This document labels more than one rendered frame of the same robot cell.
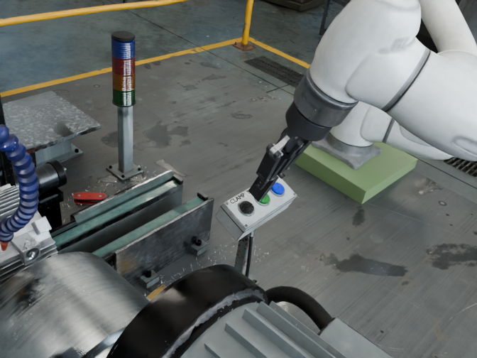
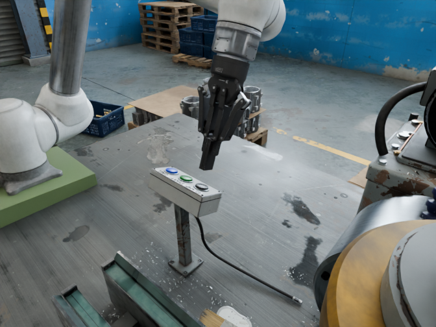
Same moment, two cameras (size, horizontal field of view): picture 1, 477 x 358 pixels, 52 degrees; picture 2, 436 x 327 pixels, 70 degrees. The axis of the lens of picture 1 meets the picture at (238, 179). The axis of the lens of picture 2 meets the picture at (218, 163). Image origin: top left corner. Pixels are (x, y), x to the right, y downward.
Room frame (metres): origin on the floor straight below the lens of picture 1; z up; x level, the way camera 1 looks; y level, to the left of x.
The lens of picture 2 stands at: (0.69, 0.54, 1.48)
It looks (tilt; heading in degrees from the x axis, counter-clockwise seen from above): 32 degrees down; 274
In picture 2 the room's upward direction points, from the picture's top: straight up
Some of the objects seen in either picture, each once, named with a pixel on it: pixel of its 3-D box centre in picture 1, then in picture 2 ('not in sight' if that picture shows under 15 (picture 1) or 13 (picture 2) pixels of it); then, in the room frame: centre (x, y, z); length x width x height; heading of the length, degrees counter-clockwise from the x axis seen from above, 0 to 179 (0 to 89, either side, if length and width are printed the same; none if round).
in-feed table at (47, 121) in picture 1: (41, 134); not in sight; (1.23, 0.60, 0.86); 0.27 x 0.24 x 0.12; 53
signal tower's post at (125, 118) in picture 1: (123, 108); not in sight; (1.19, 0.34, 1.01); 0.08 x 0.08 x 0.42; 53
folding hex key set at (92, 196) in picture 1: (89, 198); not in sight; (1.03, 0.39, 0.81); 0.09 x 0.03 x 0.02; 102
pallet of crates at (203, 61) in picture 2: not in sight; (209, 40); (1.25, -5.46, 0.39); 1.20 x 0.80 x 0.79; 148
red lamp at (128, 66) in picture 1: (123, 62); not in sight; (1.19, 0.34, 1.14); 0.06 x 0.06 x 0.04
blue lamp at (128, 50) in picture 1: (123, 46); not in sight; (1.19, 0.34, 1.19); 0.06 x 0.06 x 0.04
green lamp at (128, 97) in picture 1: (123, 94); not in sight; (1.19, 0.34, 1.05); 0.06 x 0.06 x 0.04
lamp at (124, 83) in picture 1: (123, 79); not in sight; (1.19, 0.34, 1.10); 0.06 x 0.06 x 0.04
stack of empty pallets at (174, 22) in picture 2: not in sight; (172, 26); (2.21, -6.77, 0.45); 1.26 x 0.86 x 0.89; 140
